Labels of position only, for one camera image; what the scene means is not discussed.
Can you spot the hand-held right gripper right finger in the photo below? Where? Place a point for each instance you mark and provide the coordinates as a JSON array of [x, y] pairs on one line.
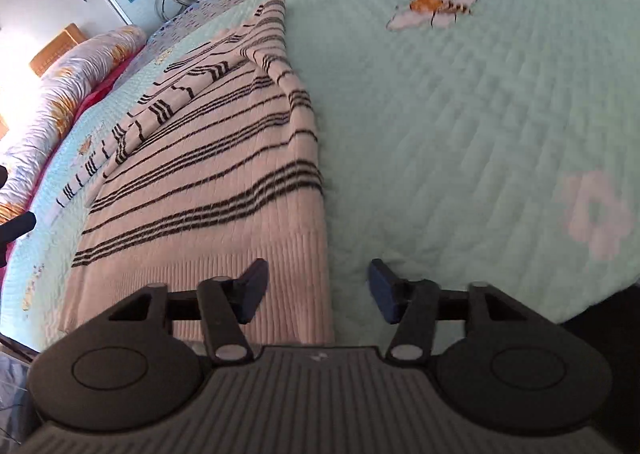
[[382, 294]]

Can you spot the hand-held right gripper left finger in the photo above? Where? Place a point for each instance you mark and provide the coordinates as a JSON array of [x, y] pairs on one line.
[[255, 291]]

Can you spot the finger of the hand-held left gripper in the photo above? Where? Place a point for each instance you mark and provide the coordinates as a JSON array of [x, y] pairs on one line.
[[17, 226], [3, 176]]

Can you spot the white black-striped knit sweater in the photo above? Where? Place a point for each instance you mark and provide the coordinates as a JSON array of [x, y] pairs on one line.
[[225, 174]]

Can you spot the floral rolled duvet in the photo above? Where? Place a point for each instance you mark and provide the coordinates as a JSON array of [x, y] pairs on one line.
[[65, 84]]

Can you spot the wooden headboard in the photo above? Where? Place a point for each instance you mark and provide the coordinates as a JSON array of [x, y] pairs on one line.
[[55, 46]]

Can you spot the mint bee print bedspread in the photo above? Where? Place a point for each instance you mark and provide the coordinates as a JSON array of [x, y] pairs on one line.
[[475, 134]]

